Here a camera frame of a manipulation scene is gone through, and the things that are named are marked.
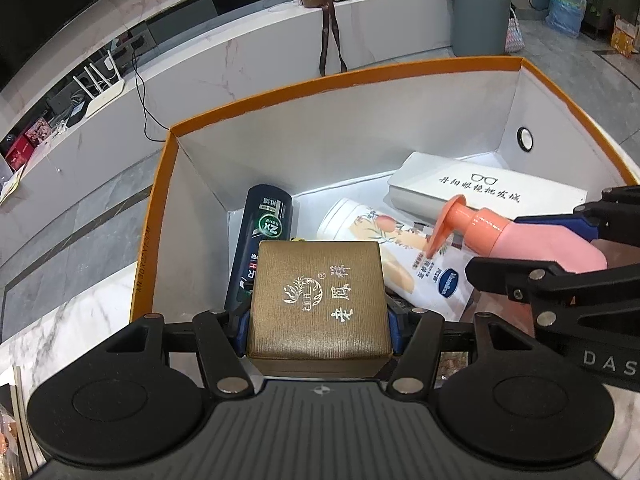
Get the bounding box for white tv cabinet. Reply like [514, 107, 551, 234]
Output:
[0, 0, 451, 281]

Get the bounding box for woven plastic basket bag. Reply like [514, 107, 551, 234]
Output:
[505, 7, 526, 55]

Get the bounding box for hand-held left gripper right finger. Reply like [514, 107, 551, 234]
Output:
[382, 305, 533, 396]

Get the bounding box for gold gift box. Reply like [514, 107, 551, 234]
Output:
[245, 240, 393, 378]

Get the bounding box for dark shampoo bottle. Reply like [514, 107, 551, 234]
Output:
[223, 183, 294, 321]

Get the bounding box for pink pump bottle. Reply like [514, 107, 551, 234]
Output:
[425, 195, 608, 273]

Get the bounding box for black television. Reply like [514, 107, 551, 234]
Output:
[0, 0, 166, 91]

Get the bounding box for white glasses case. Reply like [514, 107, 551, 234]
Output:
[387, 151, 588, 226]

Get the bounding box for black cable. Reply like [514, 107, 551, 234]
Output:
[131, 42, 173, 143]

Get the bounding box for small cardboard box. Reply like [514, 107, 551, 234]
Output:
[611, 15, 640, 56]

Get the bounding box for white wifi router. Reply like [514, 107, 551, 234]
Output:
[72, 50, 126, 118]

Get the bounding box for blue water jug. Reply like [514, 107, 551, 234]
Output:
[545, 0, 587, 37]

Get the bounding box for pink patterned box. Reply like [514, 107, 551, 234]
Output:
[25, 117, 53, 143]

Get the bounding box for paper sheets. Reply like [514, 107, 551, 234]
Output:
[0, 165, 26, 206]

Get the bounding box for orange cardboard box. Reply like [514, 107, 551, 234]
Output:
[129, 56, 640, 326]

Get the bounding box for white lotion tube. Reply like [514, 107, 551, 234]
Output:
[316, 197, 481, 321]

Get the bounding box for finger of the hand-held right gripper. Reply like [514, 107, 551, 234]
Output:
[465, 255, 640, 333]
[515, 186, 640, 247]

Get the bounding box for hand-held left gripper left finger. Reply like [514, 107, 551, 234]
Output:
[102, 305, 251, 396]

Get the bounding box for grey pedal trash can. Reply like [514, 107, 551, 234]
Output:
[451, 0, 513, 58]

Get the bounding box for red gift box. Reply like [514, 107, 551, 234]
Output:
[2, 135, 36, 171]

